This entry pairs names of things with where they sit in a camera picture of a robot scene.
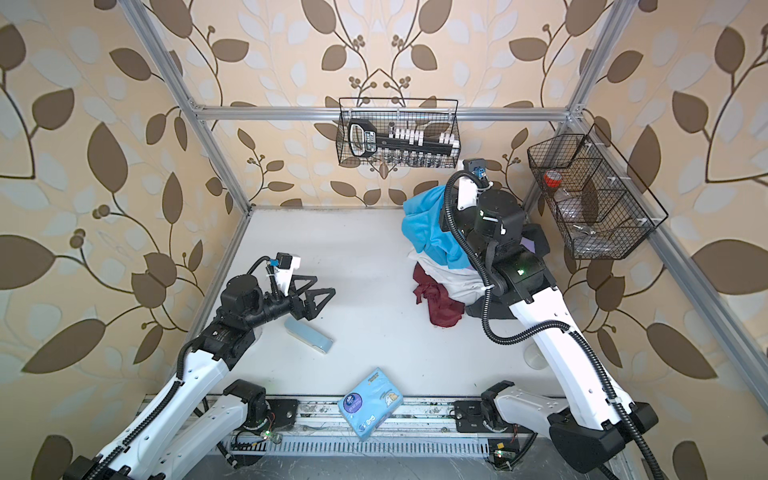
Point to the teal cloth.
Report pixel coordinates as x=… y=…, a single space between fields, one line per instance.
x=421 y=226

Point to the light blue rectangular block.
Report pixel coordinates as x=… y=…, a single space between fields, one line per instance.
x=308 y=335

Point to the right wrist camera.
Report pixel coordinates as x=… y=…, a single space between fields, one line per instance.
x=473 y=183

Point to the black white tool in basket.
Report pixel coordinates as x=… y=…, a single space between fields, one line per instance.
x=366 y=140

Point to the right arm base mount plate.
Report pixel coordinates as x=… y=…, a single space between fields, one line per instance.
x=479 y=416

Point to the red capped clear bottle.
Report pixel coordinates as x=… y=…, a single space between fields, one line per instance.
x=555 y=186

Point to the lavender purple cloth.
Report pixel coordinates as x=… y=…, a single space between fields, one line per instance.
x=528 y=244

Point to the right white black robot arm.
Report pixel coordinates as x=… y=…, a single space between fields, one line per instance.
x=522 y=301

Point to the black wire basket wall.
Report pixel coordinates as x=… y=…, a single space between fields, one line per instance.
x=431 y=114
x=612 y=209

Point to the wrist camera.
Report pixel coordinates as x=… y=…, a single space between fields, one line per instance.
x=283 y=267
x=473 y=183

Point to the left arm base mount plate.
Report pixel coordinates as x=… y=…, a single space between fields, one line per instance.
x=279 y=414

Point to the white cloth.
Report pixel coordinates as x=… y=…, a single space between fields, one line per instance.
x=463 y=285

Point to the black wire basket right wall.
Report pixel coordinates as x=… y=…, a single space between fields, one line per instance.
x=612 y=209

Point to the blue tissue packet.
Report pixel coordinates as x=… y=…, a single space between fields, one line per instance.
x=370 y=404

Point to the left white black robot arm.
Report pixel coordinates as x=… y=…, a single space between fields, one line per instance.
x=176 y=430

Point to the black wire basket back wall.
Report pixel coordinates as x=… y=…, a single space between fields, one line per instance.
x=431 y=114

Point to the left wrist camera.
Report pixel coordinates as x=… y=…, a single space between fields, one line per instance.
x=283 y=267

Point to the maroon cloth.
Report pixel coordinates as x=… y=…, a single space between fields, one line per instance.
x=443 y=311

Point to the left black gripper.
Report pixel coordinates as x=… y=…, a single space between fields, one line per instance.
x=305 y=309

